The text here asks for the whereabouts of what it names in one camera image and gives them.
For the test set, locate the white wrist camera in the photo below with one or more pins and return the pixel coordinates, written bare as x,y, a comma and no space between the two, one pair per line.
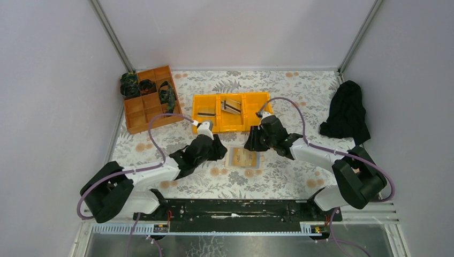
263,114
204,128

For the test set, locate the aluminium frame rails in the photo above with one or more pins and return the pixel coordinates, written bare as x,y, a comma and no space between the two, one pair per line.
381,214

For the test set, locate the rolled camo belt outside tray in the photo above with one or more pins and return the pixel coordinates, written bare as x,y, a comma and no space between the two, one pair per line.
129,85

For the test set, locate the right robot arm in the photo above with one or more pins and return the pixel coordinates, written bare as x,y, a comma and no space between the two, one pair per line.
358,181

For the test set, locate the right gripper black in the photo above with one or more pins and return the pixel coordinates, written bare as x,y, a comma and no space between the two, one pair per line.
257,138

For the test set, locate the card in left bin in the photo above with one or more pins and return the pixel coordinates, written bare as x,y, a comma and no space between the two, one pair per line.
206,112

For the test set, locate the black cloth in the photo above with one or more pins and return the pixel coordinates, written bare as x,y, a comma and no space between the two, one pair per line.
347,115

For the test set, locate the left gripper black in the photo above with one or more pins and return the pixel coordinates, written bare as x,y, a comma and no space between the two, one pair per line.
216,148

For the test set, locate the yellow three-compartment bin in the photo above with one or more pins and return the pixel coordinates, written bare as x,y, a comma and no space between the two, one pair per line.
251,103

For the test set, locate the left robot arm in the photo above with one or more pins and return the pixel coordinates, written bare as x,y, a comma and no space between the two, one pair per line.
118,190

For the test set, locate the rolled belt in tray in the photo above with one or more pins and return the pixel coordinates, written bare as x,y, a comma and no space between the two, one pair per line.
147,86

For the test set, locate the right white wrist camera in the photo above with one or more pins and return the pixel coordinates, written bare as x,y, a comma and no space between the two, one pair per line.
263,114

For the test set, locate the camo belt in tray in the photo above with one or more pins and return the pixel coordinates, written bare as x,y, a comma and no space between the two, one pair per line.
167,96

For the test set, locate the card in middle bin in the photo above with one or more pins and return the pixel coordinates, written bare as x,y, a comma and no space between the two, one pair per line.
231,106

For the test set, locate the gold VIP card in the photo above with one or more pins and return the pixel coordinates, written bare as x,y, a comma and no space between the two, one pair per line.
241,157

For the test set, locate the card in bin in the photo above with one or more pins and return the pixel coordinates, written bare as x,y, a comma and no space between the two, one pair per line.
231,106
206,112

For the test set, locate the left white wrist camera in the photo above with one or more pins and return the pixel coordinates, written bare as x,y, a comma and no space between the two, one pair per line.
204,128

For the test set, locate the orange compartment tray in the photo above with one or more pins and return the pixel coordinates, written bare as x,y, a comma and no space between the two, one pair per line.
141,110

